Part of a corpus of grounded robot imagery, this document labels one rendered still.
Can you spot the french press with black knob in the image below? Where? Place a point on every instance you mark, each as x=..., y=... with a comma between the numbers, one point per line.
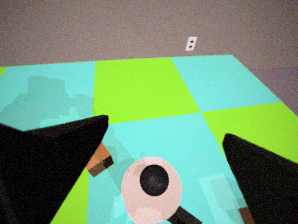
x=151, y=191

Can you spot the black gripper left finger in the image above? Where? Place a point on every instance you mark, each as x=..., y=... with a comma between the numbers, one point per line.
x=39, y=167

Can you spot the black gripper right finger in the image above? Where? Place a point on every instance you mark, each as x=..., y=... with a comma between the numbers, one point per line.
x=268, y=181

